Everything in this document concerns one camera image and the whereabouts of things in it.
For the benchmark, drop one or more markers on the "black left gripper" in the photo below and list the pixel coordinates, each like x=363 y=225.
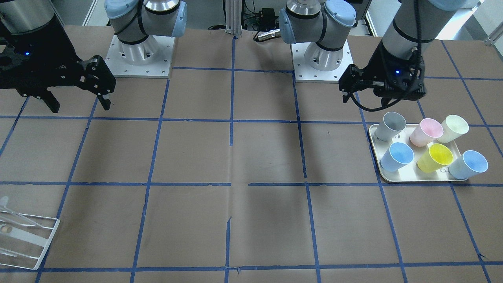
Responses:
x=378 y=63

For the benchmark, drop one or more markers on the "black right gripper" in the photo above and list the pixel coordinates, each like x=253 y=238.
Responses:
x=59 y=59

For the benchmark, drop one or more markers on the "light blue plastic cup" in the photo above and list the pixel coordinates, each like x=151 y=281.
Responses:
x=397 y=156

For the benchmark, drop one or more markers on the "grey plastic cup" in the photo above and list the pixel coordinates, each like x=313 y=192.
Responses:
x=391 y=124

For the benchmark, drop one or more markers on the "pink plastic cup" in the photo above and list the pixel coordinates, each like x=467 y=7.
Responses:
x=426 y=132

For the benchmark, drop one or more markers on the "yellow plastic cup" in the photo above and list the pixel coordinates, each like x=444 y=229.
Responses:
x=436 y=157

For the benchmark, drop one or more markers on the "cream plastic cup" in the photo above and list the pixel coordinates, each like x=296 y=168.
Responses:
x=453 y=126

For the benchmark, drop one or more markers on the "cream plastic tray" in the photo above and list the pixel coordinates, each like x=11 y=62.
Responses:
x=408 y=173

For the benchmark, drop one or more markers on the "silver metal connector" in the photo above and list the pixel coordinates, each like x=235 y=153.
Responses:
x=267 y=35

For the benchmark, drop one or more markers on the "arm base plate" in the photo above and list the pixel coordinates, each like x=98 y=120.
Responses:
x=344 y=67
x=114 y=63

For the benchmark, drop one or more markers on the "aluminium frame post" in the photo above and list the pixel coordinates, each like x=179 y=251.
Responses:
x=233 y=15

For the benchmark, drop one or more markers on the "white wire cup rack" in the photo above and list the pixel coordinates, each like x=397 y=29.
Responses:
x=24 y=239

